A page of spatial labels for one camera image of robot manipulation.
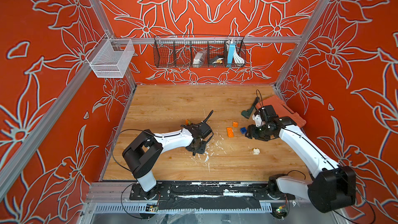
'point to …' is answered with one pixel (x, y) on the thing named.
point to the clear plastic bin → (111, 57)
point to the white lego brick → (256, 151)
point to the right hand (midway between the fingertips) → (247, 134)
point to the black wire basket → (177, 51)
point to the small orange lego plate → (235, 124)
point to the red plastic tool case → (282, 110)
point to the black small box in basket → (216, 59)
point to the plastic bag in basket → (198, 58)
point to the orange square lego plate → (186, 122)
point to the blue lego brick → (243, 130)
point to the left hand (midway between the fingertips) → (200, 148)
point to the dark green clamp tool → (246, 113)
